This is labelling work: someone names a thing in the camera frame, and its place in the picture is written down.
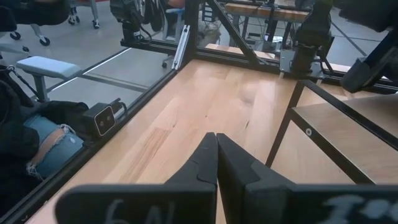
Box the silver metal bracket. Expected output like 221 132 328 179
172 24 191 71

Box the black office chair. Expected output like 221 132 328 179
0 0 72 47

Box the grey padded stool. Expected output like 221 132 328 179
15 55 83 103

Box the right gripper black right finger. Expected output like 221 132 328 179
216 133 295 224

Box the person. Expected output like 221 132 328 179
0 63 91 218

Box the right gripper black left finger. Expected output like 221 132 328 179
164 132 218 187

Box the small black table camera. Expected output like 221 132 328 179
83 98 127 138

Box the wooden workbench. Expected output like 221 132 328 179
223 1 312 23

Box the wooden shelf with black frame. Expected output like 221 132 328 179
266 79 398 186

